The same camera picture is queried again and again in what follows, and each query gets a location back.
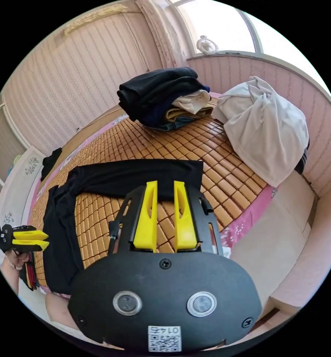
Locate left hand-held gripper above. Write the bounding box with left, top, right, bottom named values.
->
left=0, top=224, right=50, bottom=292

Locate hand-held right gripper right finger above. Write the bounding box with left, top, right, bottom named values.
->
left=174, top=180, right=198, bottom=253

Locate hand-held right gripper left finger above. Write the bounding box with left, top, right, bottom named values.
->
left=133, top=180, right=158, bottom=253

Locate black long sleeve shirt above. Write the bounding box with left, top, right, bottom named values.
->
left=42, top=158, right=204, bottom=297

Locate person's left forearm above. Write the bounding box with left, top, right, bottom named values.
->
left=0, top=258, right=21, bottom=298

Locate person's left hand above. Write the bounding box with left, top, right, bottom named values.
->
left=7, top=249, right=29, bottom=271

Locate bed with woven mat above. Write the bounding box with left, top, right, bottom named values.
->
left=28, top=90, right=280, bottom=298

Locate person's body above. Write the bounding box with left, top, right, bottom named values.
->
left=44, top=291, right=81, bottom=331

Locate small black garment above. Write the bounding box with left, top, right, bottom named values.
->
left=40, top=147, right=63, bottom=181

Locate white cloth bundle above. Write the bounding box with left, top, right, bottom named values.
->
left=212, top=75, right=310, bottom=188

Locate pile of clothes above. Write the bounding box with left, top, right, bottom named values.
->
left=117, top=66, right=214, bottom=132

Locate small white fan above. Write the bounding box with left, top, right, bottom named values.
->
left=196, top=35, right=219, bottom=55

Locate pink curtain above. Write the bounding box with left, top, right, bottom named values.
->
left=136, top=0, right=190, bottom=74

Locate window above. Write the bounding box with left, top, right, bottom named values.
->
left=165, top=0, right=331, bottom=94

